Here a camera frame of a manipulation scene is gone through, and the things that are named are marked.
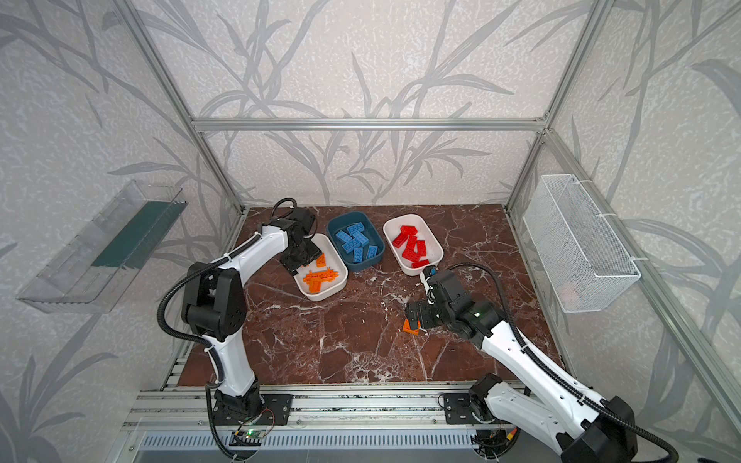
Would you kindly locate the clear plastic wall tray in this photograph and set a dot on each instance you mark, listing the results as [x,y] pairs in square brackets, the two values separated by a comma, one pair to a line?
[92,273]

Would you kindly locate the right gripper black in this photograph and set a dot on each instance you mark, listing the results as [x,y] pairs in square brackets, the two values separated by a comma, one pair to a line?
[421,311]

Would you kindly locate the orange hinged plate bricks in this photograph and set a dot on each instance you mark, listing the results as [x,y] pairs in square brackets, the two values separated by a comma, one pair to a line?
[314,280]

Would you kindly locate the white wire mesh basket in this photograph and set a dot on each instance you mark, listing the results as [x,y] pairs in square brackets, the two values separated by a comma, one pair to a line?
[588,267]

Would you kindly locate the aluminium front rail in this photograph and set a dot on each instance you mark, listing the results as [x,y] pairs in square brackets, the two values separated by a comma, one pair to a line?
[400,406]

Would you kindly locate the controller board with wires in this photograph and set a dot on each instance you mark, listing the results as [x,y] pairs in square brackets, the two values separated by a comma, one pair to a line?
[244,438]
[490,444]

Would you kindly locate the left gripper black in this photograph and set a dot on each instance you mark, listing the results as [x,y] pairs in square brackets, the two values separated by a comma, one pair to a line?
[303,258]

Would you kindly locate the left controller board with wires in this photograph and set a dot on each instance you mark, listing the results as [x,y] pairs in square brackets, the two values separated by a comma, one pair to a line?
[244,438]

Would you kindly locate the right controller board with wires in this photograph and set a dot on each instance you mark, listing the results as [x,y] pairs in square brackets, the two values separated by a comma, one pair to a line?
[490,444]

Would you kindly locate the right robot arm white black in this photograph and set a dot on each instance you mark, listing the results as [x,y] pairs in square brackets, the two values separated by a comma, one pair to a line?
[612,436]

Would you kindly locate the white plastic bin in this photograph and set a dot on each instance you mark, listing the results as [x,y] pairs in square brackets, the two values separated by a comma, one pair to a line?
[392,228]
[333,261]

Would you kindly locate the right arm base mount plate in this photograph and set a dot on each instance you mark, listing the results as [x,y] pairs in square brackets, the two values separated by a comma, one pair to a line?
[457,408]

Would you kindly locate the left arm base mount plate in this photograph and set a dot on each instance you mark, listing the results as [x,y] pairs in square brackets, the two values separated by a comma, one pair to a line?
[264,410]

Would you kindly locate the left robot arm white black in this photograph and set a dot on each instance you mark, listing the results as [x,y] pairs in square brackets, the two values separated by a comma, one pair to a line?
[208,306]

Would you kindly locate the blue long brick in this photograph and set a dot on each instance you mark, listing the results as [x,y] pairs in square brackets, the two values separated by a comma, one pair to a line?
[361,239]
[350,246]

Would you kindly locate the teal plastic bin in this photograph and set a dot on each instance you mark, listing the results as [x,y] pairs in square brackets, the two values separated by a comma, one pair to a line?
[341,223]

